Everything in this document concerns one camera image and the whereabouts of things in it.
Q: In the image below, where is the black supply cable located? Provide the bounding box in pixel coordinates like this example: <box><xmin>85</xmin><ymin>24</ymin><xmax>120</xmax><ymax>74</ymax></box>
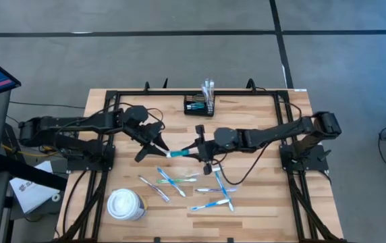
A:
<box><xmin>255</xmin><ymin>86</ymin><xmax>304</xmax><ymax>119</ymax></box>

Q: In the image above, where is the thin black floor cable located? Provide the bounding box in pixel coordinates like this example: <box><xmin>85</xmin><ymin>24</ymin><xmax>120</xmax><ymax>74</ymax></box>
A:
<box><xmin>9</xmin><ymin>100</ymin><xmax>86</xmax><ymax>109</ymax></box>

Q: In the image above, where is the yellow cable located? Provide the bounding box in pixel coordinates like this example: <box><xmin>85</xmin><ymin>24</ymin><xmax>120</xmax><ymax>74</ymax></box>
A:
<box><xmin>0</xmin><ymin>143</ymin><xmax>59</xmax><ymax>159</ymax></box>

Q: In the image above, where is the black wire basket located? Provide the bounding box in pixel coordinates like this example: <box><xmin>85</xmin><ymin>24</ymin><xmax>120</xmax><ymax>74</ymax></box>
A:
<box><xmin>183</xmin><ymin>94</ymin><xmax>216</xmax><ymax>117</ymax></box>

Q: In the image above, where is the white printed booklet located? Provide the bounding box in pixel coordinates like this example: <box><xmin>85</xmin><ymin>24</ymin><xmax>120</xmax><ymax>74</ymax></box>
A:
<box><xmin>9</xmin><ymin>160</ymin><xmax>61</xmax><ymax>214</ymax></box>

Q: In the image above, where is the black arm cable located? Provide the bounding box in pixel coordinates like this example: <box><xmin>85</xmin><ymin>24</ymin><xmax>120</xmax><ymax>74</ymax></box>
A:
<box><xmin>211</xmin><ymin>143</ymin><xmax>270</xmax><ymax>186</ymax></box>
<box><xmin>88</xmin><ymin>102</ymin><xmax>165</xmax><ymax>131</ymax></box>

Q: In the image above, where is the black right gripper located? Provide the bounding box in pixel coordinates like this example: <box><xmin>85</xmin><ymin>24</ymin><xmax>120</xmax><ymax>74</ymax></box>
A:
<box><xmin>181</xmin><ymin>125</ymin><xmax>218</xmax><ymax>176</ymax></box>

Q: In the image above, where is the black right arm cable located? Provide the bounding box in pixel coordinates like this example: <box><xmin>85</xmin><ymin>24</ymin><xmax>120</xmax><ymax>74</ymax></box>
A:
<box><xmin>211</xmin><ymin>143</ymin><xmax>270</xmax><ymax>186</ymax></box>

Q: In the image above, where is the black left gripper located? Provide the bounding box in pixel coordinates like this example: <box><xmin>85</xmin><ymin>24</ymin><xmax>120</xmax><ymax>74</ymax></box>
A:
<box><xmin>130</xmin><ymin>121</ymin><xmax>169</xmax><ymax>163</ymax></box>

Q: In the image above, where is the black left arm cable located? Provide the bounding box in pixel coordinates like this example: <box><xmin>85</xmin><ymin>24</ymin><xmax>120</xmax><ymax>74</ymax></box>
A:
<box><xmin>88</xmin><ymin>102</ymin><xmax>165</xmax><ymax>131</ymax></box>

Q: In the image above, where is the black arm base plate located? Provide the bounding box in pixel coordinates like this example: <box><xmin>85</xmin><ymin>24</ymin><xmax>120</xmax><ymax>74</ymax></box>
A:
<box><xmin>66</xmin><ymin>148</ymin><xmax>115</xmax><ymax>171</ymax></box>
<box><xmin>279</xmin><ymin>144</ymin><xmax>329</xmax><ymax>173</ymax></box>

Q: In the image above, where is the white lidded wipes canister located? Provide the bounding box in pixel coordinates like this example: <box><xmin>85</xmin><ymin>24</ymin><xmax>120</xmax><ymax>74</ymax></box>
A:
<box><xmin>106</xmin><ymin>188</ymin><xmax>148</xmax><ymax>222</ymax></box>

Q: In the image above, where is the black diagonal bar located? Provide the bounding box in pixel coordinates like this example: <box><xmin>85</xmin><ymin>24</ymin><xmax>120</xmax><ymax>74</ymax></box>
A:
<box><xmin>0</xmin><ymin>154</ymin><xmax>68</xmax><ymax>192</ymax></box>

